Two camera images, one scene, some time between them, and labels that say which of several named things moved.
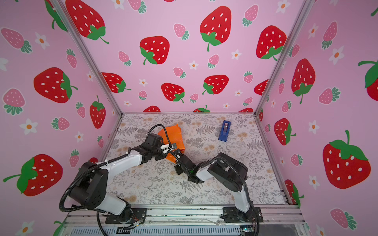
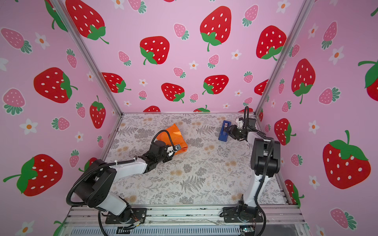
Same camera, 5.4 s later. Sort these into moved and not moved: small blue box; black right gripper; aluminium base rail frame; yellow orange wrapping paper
Moved: black right gripper
Not moved: aluminium base rail frame; yellow orange wrapping paper; small blue box
